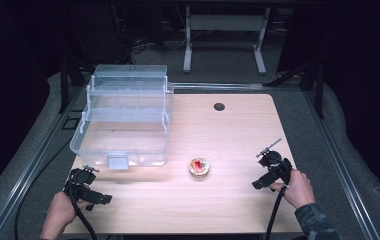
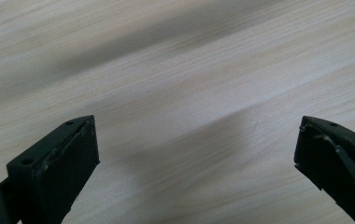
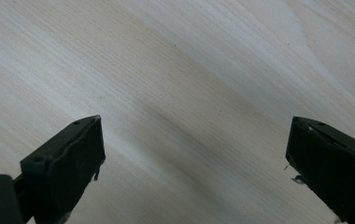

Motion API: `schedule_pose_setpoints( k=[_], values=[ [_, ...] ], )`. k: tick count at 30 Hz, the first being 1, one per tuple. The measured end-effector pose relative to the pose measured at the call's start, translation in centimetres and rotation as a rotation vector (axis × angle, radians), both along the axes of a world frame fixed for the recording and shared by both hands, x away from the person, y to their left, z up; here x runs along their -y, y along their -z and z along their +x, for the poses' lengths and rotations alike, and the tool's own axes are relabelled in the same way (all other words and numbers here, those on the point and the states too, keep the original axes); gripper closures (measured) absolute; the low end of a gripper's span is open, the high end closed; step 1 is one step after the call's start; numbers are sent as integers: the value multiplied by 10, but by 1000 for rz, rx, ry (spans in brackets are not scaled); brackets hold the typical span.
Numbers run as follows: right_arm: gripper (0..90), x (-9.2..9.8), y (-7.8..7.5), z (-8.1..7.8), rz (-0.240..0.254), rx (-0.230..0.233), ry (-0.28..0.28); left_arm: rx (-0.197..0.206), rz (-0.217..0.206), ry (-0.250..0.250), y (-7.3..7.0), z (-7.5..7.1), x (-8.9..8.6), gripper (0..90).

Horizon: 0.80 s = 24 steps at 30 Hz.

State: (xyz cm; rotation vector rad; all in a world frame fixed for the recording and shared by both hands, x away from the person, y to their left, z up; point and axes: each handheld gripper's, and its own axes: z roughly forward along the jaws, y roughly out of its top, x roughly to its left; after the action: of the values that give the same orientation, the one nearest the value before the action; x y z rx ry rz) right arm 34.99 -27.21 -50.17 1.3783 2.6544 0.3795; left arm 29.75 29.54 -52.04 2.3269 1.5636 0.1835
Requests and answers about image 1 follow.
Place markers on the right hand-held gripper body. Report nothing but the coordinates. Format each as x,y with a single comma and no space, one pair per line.
276,170

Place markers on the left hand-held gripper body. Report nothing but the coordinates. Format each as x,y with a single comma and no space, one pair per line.
81,190

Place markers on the person's left hand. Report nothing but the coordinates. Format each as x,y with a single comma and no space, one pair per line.
59,211

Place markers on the clear plastic tiered storage box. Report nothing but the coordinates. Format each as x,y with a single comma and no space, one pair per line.
124,133

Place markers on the aluminium floor rail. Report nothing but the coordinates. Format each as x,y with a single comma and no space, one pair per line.
341,166
28,173

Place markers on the black frame post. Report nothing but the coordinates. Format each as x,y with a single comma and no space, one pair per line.
319,90
64,86

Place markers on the grey metal stand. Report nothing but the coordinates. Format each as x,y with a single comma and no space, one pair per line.
224,23

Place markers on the person's right hand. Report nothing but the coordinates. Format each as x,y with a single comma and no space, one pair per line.
299,190

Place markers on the small round red-topped container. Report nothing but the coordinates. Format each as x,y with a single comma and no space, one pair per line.
199,167

